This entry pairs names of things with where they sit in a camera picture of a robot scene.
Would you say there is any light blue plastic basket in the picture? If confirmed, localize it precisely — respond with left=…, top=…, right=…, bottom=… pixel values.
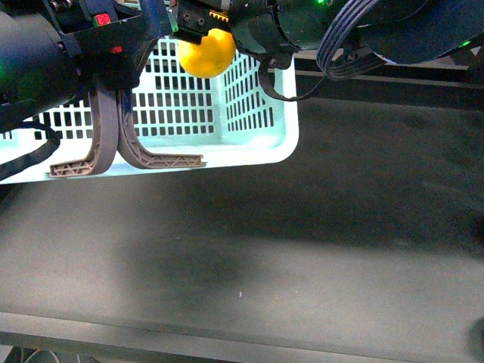
left=2, top=39, right=299, bottom=184

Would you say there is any yellow mango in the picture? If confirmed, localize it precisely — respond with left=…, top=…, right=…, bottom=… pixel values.
left=178, top=29, right=236, bottom=79

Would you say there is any black ribbed cable bundle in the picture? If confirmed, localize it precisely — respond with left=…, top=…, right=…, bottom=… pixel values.
left=315, top=0, right=390, bottom=81

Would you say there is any black cable left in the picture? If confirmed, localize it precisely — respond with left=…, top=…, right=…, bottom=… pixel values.
left=0, top=119, right=62, bottom=182

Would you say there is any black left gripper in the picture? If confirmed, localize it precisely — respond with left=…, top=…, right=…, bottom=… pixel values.
left=42, top=1, right=172, bottom=90

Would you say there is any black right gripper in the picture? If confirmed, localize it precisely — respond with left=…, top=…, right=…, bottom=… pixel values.
left=172, top=1, right=302, bottom=57

